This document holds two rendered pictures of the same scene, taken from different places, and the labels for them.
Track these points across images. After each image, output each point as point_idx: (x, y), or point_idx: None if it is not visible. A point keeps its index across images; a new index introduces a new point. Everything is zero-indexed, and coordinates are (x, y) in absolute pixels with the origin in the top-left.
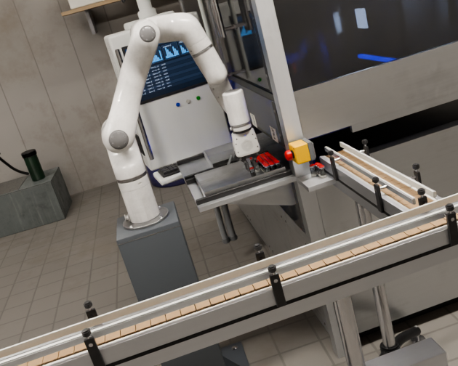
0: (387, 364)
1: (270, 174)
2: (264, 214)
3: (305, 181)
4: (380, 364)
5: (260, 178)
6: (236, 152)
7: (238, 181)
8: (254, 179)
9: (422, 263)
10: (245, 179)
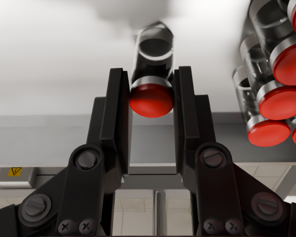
0: (182, 194)
1: (234, 148)
2: None
3: (295, 201)
4: (178, 193)
5: (172, 147)
6: None
7: (22, 6)
8: (139, 153)
9: None
10: (85, 7)
